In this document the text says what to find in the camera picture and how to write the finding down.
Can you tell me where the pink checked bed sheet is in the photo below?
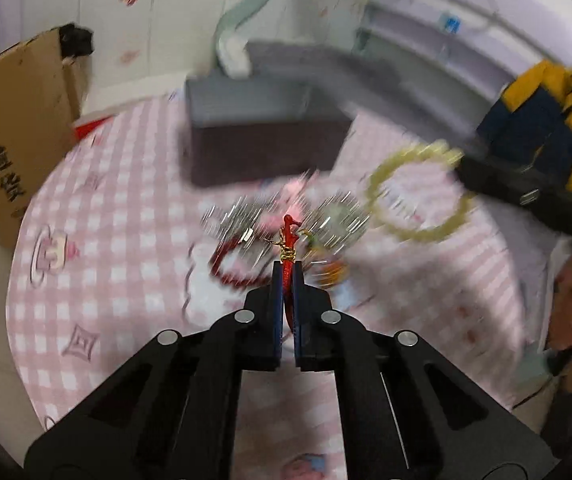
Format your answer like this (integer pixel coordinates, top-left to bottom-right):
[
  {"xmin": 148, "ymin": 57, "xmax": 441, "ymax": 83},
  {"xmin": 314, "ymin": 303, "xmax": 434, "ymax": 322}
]
[{"xmin": 5, "ymin": 89, "xmax": 558, "ymax": 480}]

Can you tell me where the silver chain jewelry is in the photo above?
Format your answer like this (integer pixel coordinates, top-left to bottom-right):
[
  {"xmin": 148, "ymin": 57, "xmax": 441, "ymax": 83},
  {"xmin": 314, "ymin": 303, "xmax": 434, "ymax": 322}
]
[
  {"xmin": 311, "ymin": 194, "xmax": 373, "ymax": 250},
  {"xmin": 201, "ymin": 196, "xmax": 273, "ymax": 242}
]

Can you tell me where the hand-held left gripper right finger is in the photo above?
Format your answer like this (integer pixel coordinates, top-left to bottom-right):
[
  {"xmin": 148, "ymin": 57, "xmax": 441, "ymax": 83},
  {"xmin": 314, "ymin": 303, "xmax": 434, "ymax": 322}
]
[{"xmin": 292, "ymin": 262, "xmax": 560, "ymax": 480}]

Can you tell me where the red hair clip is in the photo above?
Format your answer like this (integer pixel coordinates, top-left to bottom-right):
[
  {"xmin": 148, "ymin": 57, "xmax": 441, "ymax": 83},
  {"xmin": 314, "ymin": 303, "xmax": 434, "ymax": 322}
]
[{"xmin": 275, "ymin": 213, "xmax": 308, "ymax": 342}]

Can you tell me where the white pillow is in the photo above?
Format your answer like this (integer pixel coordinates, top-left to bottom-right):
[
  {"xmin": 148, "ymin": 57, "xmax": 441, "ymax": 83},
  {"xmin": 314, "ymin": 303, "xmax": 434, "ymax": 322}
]
[{"xmin": 216, "ymin": 30, "xmax": 254, "ymax": 79}]

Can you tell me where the yellow and navy jacket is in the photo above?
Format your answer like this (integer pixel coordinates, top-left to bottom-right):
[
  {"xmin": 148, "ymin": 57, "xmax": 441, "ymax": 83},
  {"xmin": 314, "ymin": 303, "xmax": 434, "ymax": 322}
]
[{"xmin": 475, "ymin": 59, "xmax": 572, "ymax": 194}]

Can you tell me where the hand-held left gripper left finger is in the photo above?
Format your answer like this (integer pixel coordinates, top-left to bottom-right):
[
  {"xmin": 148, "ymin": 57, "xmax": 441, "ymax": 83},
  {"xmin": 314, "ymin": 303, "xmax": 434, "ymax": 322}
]
[{"xmin": 23, "ymin": 260, "xmax": 287, "ymax": 480}]

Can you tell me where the mint green headboard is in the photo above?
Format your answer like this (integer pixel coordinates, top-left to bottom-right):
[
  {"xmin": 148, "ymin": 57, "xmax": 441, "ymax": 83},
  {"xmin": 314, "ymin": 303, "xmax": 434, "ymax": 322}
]
[{"xmin": 212, "ymin": 0, "xmax": 298, "ymax": 61}]

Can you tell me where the black clothes pile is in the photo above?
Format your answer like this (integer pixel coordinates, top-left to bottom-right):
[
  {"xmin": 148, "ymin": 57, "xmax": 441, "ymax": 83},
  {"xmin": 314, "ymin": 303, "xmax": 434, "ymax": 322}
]
[{"xmin": 58, "ymin": 23, "xmax": 95, "ymax": 57}]

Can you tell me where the red bead bracelet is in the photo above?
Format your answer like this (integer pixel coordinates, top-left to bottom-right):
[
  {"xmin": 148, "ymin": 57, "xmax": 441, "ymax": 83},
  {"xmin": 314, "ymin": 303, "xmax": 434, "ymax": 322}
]
[{"xmin": 209, "ymin": 236, "xmax": 278, "ymax": 289}]

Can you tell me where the grey metal tin box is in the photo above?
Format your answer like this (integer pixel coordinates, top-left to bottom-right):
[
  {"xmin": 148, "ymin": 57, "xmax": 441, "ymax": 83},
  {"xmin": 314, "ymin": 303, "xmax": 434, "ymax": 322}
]
[{"xmin": 183, "ymin": 76, "xmax": 353, "ymax": 189}]

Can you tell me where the red cloth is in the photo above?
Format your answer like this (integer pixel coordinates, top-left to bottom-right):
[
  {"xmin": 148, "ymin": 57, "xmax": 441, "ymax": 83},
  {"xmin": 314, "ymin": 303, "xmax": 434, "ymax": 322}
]
[{"xmin": 72, "ymin": 115, "xmax": 118, "ymax": 142}]

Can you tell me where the large cardboard box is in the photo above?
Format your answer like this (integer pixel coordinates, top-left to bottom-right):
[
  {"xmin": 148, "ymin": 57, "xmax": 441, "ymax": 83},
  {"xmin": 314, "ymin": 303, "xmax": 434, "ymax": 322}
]
[{"xmin": 0, "ymin": 27, "xmax": 92, "ymax": 249}]

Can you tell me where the yellow-green bead bracelet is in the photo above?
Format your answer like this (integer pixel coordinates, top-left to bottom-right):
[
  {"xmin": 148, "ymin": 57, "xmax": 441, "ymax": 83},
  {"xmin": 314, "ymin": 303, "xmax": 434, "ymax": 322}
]
[{"xmin": 366, "ymin": 141, "xmax": 475, "ymax": 242}]

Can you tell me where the pink charm keychain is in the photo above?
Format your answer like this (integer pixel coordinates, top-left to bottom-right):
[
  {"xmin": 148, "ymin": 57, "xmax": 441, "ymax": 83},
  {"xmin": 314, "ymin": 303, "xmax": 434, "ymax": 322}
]
[{"xmin": 261, "ymin": 179, "xmax": 313, "ymax": 231}]

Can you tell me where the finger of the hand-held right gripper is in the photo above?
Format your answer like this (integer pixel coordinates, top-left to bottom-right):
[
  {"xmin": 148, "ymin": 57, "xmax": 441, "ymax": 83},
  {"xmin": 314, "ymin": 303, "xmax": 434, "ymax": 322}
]
[{"xmin": 453, "ymin": 151, "xmax": 557, "ymax": 211}]

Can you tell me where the orange bead bracelet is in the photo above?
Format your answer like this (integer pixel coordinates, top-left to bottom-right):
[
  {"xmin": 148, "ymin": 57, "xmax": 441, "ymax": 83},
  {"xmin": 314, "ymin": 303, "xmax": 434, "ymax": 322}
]
[{"xmin": 315, "ymin": 254, "xmax": 350, "ymax": 287}]

